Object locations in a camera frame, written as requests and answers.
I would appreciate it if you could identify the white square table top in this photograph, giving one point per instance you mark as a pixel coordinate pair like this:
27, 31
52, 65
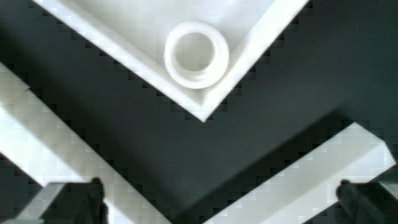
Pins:
187, 42

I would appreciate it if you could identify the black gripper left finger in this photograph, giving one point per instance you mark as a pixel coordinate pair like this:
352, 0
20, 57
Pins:
66, 204

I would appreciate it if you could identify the white U-shaped obstacle fence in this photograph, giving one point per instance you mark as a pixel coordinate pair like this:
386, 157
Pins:
55, 158

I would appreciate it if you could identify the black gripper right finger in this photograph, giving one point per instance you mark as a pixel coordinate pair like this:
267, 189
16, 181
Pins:
368, 200

